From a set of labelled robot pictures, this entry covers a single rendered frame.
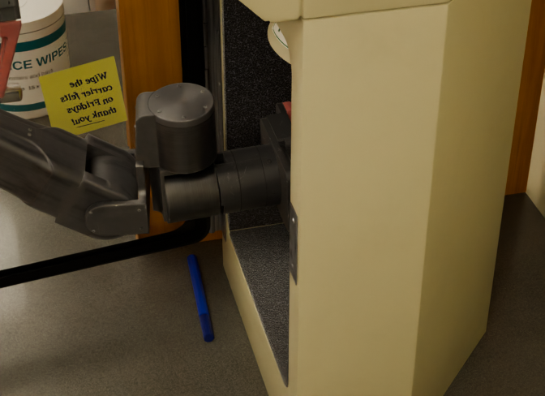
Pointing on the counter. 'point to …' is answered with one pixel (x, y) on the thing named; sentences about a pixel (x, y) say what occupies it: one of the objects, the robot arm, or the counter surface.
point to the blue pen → (200, 299)
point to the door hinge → (212, 11)
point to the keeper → (293, 243)
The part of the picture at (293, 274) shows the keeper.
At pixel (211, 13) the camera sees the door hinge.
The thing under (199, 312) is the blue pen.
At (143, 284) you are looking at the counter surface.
